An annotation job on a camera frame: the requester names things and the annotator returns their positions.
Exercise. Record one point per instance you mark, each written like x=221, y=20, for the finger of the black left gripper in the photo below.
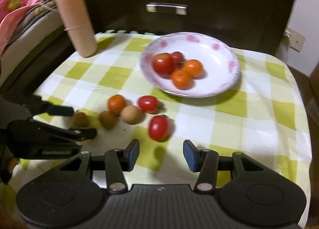
x=38, y=106
x=31, y=131

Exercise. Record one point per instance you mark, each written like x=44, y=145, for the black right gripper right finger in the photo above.
x=205, y=162

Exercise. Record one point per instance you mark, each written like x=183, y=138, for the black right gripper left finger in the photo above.
x=118, y=161

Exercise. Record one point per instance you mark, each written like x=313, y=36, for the dark brown longan fruit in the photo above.
x=80, y=119

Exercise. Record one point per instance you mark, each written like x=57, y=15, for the large red tomato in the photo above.
x=163, y=64

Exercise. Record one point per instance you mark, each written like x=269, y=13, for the tan longan fruit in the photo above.
x=132, y=114

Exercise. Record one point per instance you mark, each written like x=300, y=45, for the small orange on cloth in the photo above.
x=116, y=104

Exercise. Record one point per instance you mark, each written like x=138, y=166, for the red oval tomato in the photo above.
x=149, y=104

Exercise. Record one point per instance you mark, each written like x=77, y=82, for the green white checkered tablecloth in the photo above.
x=263, y=115

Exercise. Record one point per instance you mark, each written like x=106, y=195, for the white floral plate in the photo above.
x=221, y=69

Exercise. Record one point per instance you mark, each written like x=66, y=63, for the small orange in plate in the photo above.
x=194, y=68

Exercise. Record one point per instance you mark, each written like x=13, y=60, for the pink floral bedding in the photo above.
x=15, y=19

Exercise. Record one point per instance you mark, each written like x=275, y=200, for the small red cherry tomato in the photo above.
x=178, y=57

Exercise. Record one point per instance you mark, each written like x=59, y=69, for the pink ribbed cylinder case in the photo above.
x=77, y=23

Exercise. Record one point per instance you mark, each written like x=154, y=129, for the dark wooden cabinet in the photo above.
x=256, y=25

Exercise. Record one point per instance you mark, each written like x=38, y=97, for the white wall socket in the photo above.
x=295, y=40

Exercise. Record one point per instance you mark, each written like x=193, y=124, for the clear acrylic drawer handle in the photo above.
x=167, y=8

